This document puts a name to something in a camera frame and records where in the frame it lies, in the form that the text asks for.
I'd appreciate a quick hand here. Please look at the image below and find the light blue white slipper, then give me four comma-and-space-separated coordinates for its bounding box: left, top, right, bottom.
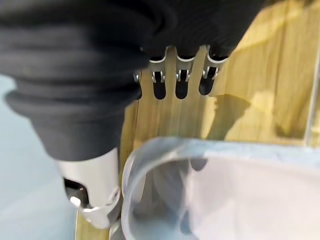
109, 136, 320, 240

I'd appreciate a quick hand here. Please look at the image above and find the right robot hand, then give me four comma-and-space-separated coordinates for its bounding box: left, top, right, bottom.
0, 0, 266, 230

